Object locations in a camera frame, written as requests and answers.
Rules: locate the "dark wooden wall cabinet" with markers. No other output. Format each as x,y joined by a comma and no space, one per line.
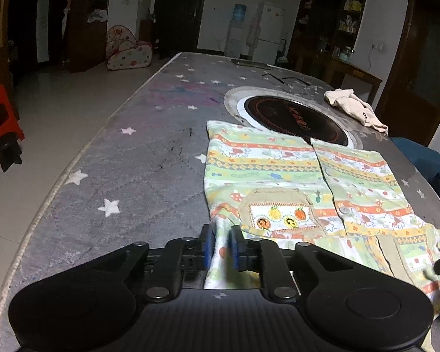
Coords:
315,18

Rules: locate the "dark wooden entrance door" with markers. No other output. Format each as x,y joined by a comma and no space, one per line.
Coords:
179,14

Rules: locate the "brown door with glass panel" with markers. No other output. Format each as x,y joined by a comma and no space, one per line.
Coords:
418,73

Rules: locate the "flat dark phone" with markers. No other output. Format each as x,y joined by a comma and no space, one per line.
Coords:
253,63

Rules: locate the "white refrigerator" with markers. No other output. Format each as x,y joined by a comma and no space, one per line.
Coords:
267,33

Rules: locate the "cream cloth garment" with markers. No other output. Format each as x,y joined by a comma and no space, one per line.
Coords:
355,108

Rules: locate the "patterned green children's shirt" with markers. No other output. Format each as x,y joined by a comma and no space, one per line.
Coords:
278,176

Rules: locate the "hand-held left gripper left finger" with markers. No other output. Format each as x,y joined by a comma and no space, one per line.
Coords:
207,247

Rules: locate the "pale green jar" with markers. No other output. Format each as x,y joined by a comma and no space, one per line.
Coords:
345,54

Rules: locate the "eyeglasses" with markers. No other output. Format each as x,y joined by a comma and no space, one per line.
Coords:
300,85

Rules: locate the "black plastic object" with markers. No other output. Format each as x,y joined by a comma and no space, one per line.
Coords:
8,152

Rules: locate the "round black induction cooktop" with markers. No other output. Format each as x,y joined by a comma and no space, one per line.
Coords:
289,115

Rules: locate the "wooden desk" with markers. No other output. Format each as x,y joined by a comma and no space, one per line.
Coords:
352,69

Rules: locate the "blue chair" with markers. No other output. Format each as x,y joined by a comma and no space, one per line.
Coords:
421,157

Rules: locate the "polka-dot play tent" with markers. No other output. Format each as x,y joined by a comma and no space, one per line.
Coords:
128,53

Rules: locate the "red plastic stool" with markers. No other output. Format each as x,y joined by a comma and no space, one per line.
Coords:
2,113

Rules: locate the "grey star-print table cover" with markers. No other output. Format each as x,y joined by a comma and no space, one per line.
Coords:
139,161

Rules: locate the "white water dispenser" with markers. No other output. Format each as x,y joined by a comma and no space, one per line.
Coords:
236,36

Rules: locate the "pink hanging cloth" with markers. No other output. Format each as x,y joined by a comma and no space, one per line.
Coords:
252,33

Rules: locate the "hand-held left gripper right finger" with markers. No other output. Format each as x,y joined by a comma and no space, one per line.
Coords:
236,247

